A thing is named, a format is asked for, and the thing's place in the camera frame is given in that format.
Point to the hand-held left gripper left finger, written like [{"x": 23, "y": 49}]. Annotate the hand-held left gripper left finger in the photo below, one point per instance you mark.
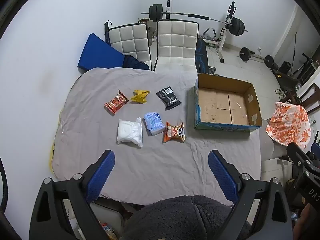
[{"x": 100, "y": 175}]

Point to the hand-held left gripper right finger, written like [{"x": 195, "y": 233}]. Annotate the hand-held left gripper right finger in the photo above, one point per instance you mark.
[{"x": 222, "y": 177}]

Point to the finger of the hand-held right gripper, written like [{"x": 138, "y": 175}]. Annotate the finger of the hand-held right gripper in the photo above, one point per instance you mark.
[{"x": 297, "y": 153}]

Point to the white soft packet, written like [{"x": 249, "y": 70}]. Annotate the white soft packet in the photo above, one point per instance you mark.
[{"x": 128, "y": 132}]

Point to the orange panda snack packet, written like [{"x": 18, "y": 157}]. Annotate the orange panda snack packet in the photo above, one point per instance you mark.
[{"x": 173, "y": 132}]

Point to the cardboard box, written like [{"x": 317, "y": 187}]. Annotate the cardboard box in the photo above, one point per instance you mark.
[{"x": 225, "y": 105}]

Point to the red snack packet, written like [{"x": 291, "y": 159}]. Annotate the red snack packet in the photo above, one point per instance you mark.
[{"x": 115, "y": 103}]

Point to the light blue packet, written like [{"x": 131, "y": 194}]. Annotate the light blue packet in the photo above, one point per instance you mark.
[{"x": 153, "y": 123}]

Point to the yellow snack packet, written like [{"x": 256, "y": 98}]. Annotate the yellow snack packet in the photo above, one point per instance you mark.
[{"x": 140, "y": 96}]

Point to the black packet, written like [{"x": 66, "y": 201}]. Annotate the black packet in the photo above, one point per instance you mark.
[{"x": 168, "y": 97}]

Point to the person's right hand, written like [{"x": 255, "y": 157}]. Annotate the person's right hand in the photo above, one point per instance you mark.
[{"x": 306, "y": 222}]

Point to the orange white patterned cloth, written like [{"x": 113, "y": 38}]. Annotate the orange white patterned cloth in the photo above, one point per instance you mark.
[{"x": 287, "y": 122}]

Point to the grey table cloth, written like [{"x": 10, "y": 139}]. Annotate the grey table cloth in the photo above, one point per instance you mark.
[{"x": 150, "y": 160}]

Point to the white shoe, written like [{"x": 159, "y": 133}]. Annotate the white shoe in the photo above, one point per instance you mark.
[
  {"x": 278, "y": 91},
  {"x": 283, "y": 94}
]

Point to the dark wooden chair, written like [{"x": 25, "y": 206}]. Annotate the dark wooden chair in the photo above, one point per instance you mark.
[{"x": 310, "y": 92}]

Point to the black exercise machine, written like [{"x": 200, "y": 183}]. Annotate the black exercise machine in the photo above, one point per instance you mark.
[{"x": 297, "y": 75}]

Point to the black box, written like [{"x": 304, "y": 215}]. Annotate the black box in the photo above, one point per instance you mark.
[{"x": 285, "y": 67}]

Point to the chrome dumbbell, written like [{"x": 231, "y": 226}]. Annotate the chrome dumbbell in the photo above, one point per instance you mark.
[{"x": 212, "y": 70}]

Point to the short barbell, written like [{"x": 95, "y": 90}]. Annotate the short barbell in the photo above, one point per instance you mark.
[{"x": 246, "y": 53}]

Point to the dark blue cloth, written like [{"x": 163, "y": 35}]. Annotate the dark blue cloth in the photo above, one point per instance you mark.
[{"x": 133, "y": 62}]

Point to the blue cushion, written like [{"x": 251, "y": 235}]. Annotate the blue cushion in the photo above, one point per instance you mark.
[{"x": 100, "y": 55}]

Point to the black blue weight bench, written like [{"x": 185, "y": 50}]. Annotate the black blue weight bench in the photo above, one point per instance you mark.
[{"x": 201, "y": 55}]

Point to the white padded chair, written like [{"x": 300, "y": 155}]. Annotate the white padded chair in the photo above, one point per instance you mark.
[
  {"x": 175, "y": 42},
  {"x": 130, "y": 42}
]

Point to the white barbell rack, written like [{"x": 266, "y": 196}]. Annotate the white barbell rack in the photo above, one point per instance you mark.
[{"x": 223, "y": 37}]

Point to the long barbell with black plates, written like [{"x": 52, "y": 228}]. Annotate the long barbell with black plates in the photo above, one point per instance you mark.
[{"x": 175, "y": 13}]

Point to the dark blue folded frame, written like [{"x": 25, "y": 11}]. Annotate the dark blue folded frame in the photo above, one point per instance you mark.
[{"x": 107, "y": 32}]

